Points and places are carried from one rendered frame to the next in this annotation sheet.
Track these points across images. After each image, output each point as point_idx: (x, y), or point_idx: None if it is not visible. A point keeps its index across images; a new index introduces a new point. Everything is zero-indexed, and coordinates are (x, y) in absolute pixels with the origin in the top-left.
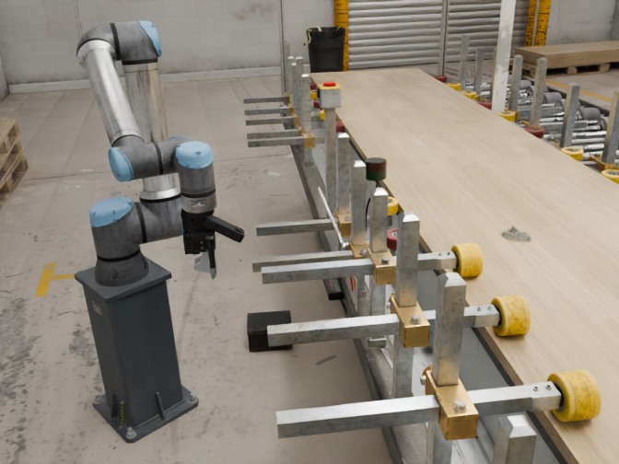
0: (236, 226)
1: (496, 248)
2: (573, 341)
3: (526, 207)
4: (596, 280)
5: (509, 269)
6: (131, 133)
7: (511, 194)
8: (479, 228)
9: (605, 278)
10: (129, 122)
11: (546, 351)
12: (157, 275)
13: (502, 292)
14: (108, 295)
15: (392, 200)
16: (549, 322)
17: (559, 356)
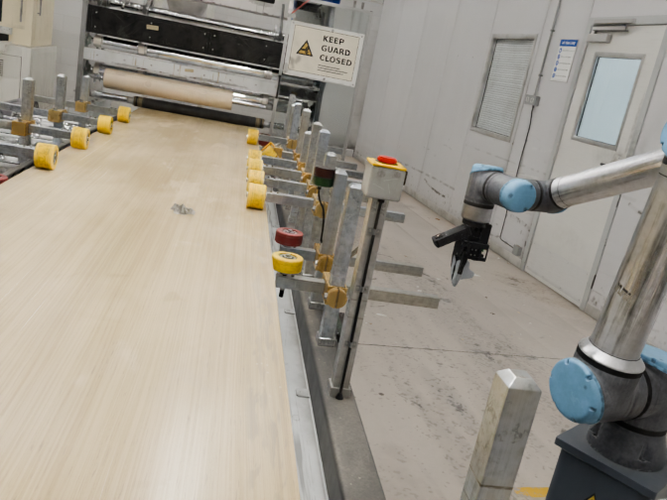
0: (442, 235)
1: (210, 210)
2: (221, 184)
3: (128, 221)
4: (165, 188)
5: (217, 202)
6: (559, 177)
7: (120, 232)
8: (207, 221)
9: (156, 187)
10: (572, 174)
11: (240, 186)
12: (570, 435)
13: (237, 198)
14: None
15: (278, 254)
16: (225, 188)
17: (236, 184)
